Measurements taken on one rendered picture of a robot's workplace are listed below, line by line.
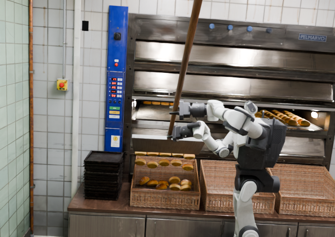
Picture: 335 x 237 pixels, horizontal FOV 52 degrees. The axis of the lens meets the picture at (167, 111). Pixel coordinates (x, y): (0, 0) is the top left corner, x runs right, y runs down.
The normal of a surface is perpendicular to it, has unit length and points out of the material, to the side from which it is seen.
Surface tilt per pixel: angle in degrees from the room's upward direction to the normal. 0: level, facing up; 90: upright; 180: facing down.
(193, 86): 70
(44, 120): 90
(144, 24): 90
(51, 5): 90
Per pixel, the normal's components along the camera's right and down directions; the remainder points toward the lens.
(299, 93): 0.04, -0.18
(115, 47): 0.03, 0.18
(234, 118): -0.40, -0.20
